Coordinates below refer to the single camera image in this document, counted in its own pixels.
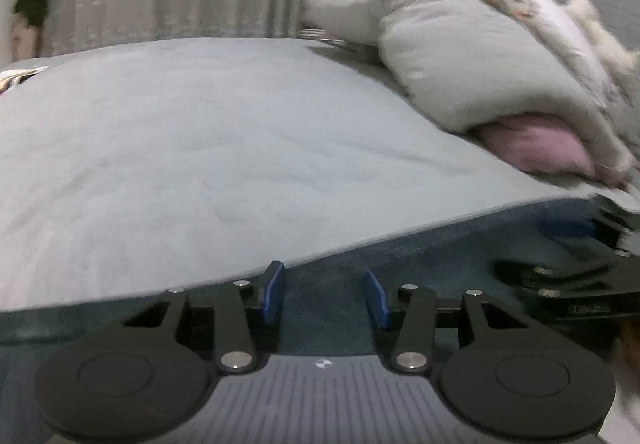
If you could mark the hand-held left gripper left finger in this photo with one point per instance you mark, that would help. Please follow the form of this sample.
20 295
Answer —
272 291

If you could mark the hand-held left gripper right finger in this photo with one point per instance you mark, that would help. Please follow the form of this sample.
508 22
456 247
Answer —
377 301

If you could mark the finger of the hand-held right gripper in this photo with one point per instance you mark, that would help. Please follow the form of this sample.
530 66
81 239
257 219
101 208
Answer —
565 228
530 274

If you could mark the dark blue denim jeans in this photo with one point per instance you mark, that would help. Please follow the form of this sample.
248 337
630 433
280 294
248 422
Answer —
325 294

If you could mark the pink blanket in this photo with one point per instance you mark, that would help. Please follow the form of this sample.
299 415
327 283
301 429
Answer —
530 144

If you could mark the flower outline print quilt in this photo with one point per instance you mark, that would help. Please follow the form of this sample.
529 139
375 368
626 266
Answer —
575 44

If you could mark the white plush toy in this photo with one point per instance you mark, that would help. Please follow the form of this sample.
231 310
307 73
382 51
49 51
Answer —
605 34

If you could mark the grey folded duvet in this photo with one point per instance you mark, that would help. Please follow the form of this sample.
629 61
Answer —
440 54

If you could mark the open book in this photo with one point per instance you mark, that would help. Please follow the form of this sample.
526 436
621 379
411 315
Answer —
17 79

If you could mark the pink hanging garment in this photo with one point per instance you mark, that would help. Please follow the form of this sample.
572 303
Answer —
25 41

